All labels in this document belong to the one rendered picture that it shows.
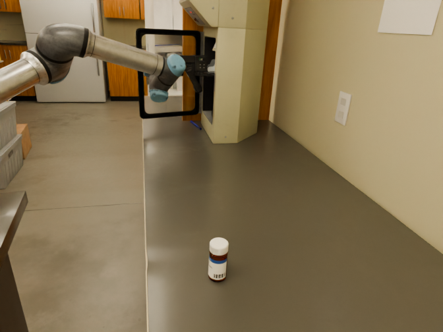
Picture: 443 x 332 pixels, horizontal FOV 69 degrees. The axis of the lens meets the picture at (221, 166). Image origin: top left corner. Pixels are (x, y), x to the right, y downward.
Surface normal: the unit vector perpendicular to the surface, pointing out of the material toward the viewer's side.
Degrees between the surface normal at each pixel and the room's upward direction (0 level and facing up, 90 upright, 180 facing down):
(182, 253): 1
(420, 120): 90
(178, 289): 0
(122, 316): 0
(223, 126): 90
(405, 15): 90
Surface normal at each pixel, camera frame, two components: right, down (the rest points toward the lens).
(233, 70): 0.22, 0.40
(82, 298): 0.05, -0.92
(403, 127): -0.97, 0.04
